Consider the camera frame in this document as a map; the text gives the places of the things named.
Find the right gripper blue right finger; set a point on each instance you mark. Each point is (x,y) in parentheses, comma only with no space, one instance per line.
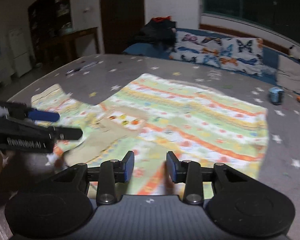
(189,173)

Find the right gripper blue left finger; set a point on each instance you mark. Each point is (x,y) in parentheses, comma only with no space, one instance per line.
(109,174)

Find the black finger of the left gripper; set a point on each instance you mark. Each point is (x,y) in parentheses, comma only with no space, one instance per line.
(68,133)

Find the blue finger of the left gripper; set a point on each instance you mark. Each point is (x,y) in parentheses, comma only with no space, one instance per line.
(43,116)

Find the colourful patterned child shirt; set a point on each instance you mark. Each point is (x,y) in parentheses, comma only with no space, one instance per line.
(151,116)

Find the dark clothes pile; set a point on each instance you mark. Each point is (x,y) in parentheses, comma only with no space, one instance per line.
(159,31)

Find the black pen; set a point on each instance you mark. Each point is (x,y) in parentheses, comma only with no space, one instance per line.
(78,69)

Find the white refrigerator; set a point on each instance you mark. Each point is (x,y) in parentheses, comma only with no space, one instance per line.
(20,52)

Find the dark wooden side table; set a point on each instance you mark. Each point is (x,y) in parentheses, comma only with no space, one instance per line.
(81,43)

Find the dark wooden shelf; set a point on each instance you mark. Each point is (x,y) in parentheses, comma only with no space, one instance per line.
(49,20)

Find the blue kids smartwatch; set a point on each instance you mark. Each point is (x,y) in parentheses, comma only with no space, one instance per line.
(276,95)

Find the butterfly print pillow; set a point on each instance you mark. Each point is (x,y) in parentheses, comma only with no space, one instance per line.
(229,53)

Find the dark wooden door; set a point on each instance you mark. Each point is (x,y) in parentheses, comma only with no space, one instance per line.
(121,22)

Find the blue sofa bench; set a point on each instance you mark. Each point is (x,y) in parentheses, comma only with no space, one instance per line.
(270,56)

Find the grey plain pillow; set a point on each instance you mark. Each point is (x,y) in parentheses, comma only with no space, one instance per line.
(288,74)

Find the dark window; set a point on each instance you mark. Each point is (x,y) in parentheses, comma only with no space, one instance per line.
(280,16)

